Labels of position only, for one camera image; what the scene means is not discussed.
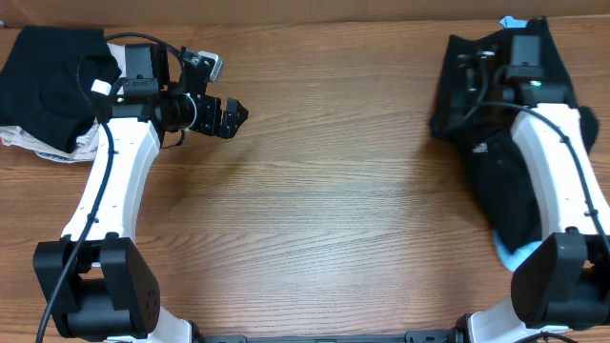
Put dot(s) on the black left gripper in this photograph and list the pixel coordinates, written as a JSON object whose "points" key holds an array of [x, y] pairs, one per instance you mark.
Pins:
{"points": [[206, 118]]}

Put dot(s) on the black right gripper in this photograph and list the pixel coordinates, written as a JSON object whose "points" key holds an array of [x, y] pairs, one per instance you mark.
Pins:
{"points": [[470, 67]]}

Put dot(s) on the black t-shirt with logo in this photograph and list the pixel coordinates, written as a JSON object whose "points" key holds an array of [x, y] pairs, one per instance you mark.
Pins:
{"points": [[524, 145]]}

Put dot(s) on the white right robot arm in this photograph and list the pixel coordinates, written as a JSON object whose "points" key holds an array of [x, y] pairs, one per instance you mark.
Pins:
{"points": [[562, 286]]}

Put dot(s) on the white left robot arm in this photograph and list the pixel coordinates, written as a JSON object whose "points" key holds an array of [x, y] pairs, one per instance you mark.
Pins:
{"points": [[97, 285]]}

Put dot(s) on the folded black shirt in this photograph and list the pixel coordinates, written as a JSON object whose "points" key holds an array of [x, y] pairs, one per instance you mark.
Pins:
{"points": [[37, 54]]}

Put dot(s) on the folded beige garment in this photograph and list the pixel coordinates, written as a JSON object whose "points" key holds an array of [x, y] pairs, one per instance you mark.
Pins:
{"points": [[62, 93]]}

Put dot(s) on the light blue t-shirt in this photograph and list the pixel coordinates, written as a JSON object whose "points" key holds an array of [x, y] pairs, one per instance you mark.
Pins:
{"points": [[512, 260]]}

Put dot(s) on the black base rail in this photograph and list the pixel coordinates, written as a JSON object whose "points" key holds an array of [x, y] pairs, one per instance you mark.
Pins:
{"points": [[434, 336]]}

